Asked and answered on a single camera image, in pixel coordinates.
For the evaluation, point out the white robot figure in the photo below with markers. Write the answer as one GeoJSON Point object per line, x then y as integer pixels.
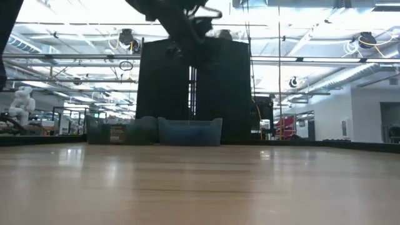
{"type": "Point", "coordinates": [22, 106]}

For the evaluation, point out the red tool cart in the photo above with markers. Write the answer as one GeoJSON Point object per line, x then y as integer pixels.
{"type": "Point", "coordinates": [287, 125]}

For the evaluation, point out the dark chair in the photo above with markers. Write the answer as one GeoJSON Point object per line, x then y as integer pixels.
{"type": "Point", "coordinates": [394, 132]}

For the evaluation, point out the grey translucent plastic bin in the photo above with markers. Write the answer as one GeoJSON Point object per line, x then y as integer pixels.
{"type": "Point", "coordinates": [137, 132]}
{"type": "Point", "coordinates": [187, 132]}

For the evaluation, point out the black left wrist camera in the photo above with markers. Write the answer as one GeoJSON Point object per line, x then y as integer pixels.
{"type": "Point", "coordinates": [203, 26]}

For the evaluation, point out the white box device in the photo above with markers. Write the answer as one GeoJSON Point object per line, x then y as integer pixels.
{"type": "Point", "coordinates": [265, 124]}

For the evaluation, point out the black equipment cabinet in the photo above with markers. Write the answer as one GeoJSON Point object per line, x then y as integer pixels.
{"type": "Point", "coordinates": [264, 107]}

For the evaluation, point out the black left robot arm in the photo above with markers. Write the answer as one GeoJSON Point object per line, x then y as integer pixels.
{"type": "Point", "coordinates": [175, 18]}

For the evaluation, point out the thin vertical pole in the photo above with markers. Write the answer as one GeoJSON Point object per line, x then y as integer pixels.
{"type": "Point", "coordinates": [279, 62]}

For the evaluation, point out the black partition panel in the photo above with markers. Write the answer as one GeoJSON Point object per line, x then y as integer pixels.
{"type": "Point", "coordinates": [228, 93]}
{"type": "Point", "coordinates": [162, 93]}

